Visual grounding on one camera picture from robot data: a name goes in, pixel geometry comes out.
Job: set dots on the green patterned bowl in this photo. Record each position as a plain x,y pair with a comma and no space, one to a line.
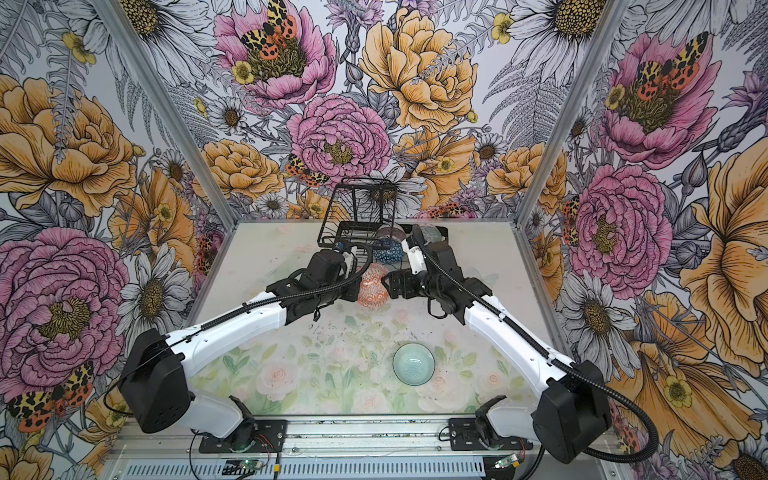
431,234

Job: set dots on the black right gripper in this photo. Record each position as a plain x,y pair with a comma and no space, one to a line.
406,276

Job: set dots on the white slotted cable duct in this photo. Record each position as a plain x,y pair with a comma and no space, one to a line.
457,467

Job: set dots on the blue triangle pattern bowl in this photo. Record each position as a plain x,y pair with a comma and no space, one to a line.
391,254

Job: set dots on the teal striped bowl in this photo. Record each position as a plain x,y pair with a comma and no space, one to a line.
413,364

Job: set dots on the purple striped bowl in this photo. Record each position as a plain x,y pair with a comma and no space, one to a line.
390,233

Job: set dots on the orange patterned bowl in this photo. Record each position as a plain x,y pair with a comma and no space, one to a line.
372,293

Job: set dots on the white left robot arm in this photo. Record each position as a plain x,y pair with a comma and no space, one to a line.
155,380

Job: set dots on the black wire dish rack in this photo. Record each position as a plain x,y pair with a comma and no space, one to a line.
357,208

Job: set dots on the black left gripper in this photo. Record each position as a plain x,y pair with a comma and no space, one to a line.
351,294

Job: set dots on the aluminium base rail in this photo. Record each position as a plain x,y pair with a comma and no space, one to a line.
352,436

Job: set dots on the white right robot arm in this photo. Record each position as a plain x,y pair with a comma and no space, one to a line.
572,408

